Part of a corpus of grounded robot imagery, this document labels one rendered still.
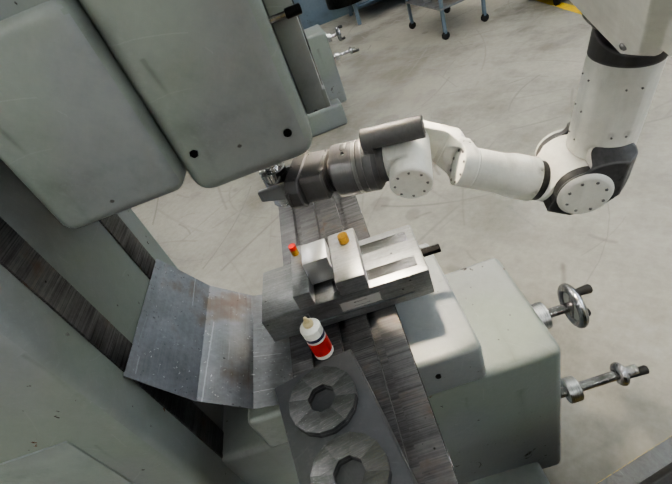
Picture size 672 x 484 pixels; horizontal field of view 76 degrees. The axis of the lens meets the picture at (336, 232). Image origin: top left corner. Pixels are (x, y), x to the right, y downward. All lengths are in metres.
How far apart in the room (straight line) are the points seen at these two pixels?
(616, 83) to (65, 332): 0.85
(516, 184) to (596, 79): 0.18
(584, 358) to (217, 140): 1.60
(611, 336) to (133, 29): 1.81
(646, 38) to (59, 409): 0.86
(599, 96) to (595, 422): 1.29
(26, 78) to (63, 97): 0.04
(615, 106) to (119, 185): 0.66
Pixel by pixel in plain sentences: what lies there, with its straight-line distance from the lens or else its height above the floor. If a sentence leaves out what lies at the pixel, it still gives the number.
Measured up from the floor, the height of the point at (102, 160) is 1.42.
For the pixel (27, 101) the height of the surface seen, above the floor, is 1.52.
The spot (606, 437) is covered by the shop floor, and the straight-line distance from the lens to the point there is 1.77.
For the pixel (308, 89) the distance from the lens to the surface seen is 0.68.
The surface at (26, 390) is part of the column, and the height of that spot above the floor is 1.19.
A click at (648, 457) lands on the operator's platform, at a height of 0.40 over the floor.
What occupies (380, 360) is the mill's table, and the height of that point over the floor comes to 0.91.
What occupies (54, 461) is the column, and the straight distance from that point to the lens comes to 0.97.
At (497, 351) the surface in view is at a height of 0.72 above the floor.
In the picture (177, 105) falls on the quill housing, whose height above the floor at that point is 1.45.
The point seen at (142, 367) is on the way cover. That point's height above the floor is 1.05.
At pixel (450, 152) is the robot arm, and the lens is 0.74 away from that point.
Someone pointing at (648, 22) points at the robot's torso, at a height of 1.45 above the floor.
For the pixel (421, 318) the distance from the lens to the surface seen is 0.97.
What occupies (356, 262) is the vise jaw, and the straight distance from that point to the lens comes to 0.85.
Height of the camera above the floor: 1.60
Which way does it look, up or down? 37 degrees down
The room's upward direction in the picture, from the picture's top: 23 degrees counter-clockwise
